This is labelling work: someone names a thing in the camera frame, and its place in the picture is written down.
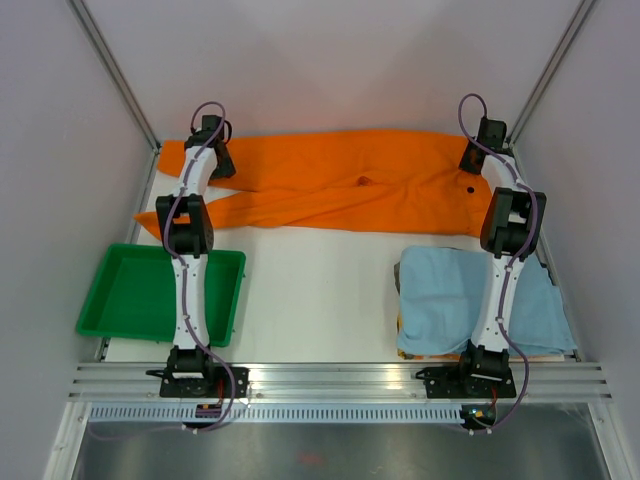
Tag orange trousers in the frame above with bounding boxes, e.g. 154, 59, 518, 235
132, 128, 489, 241

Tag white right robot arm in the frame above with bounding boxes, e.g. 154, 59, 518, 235
455, 115, 546, 396

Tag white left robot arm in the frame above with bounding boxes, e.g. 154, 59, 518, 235
156, 115, 229, 397

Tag light blue folded trousers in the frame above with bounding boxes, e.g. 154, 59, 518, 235
396, 246, 577, 356

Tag green plastic tray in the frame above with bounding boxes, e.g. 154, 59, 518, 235
76, 244, 246, 347

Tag right aluminium frame post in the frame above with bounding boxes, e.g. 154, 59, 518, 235
506, 0, 600, 149

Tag aluminium frame post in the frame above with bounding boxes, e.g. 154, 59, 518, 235
67, 0, 162, 154
506, 0, 600, 149

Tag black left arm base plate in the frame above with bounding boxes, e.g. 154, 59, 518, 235
145, 366, 250, 399

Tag left aluminium frame post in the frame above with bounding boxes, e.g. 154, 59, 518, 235
67, 0, 162, 154

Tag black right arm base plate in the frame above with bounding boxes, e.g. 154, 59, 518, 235
415, 366, 517, 399

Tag aluminium front rail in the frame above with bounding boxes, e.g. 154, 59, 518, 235
66, 362, 612, 403

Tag perforated white cable duct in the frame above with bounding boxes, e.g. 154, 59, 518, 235
89, 402, 463, 425

